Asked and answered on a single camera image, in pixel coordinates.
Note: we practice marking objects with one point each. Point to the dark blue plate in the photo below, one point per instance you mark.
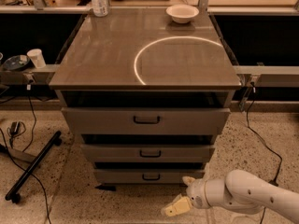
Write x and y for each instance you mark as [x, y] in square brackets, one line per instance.
[16, 63]

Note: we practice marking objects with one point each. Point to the black power adapter right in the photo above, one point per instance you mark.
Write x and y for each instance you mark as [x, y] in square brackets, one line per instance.
[273, 182]

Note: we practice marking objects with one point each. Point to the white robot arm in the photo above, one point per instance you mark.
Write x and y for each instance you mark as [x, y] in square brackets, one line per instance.
[240, 192]

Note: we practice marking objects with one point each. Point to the white bowl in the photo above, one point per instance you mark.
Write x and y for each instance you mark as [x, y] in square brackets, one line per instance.
[182, 13]

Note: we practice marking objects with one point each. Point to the black adapter left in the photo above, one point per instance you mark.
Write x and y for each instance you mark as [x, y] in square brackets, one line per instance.
[14, 129]

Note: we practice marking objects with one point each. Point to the grey middle drawer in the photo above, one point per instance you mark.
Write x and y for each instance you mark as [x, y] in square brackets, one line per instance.
[147, 153]

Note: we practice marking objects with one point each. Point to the grey bottom drawer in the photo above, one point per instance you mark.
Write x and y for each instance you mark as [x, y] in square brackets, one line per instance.
[146, 176]

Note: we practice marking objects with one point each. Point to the white paper cup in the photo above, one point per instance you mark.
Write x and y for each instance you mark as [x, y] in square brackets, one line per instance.
[36, 58]

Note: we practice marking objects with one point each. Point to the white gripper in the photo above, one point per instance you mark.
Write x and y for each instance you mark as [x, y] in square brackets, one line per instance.
[196, 192]

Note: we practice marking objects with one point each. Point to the black bar with wheels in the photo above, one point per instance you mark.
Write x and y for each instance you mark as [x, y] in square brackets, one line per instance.
[13, 194]

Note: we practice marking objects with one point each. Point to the grey drawer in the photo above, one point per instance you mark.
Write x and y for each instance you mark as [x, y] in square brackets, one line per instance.
[146, 176]
[166, 121]
[147, 153]

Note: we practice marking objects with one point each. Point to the grey top drawer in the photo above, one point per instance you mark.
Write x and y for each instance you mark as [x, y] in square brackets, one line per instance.
[166, 121]

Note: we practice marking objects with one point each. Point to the grey drawer cabinet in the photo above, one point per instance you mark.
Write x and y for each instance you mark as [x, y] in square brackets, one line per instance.
[140, 58]

